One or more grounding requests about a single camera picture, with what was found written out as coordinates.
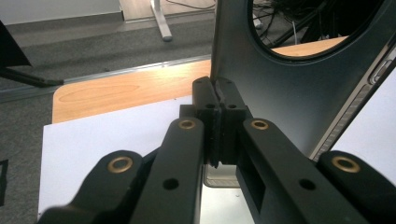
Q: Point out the black stand base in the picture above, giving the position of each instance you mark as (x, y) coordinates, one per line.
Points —
(15, 68)

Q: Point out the wooden table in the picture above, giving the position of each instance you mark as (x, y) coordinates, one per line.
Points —
(124, 90)

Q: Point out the dark grey phone case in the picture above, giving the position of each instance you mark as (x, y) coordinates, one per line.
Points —
(280, 93)

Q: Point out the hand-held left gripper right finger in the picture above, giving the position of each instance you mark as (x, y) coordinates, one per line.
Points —
(232, 102)

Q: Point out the white paper table cover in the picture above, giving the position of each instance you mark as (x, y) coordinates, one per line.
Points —
(93, 140)

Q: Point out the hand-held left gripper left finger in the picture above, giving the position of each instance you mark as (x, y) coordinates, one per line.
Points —
(209, 93)

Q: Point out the white desk leg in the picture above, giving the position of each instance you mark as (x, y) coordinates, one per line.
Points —
(162, 21)

